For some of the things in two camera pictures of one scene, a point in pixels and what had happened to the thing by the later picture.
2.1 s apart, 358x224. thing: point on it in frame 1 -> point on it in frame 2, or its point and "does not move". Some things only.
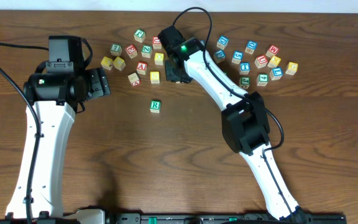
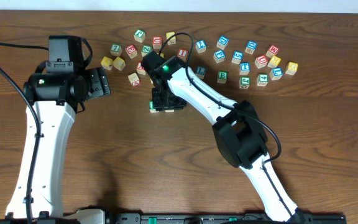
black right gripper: [169, 74] -> [158, 105]
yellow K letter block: [107, 63] does not move
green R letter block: [155, 106] does not move
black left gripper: [101, 82] does not move
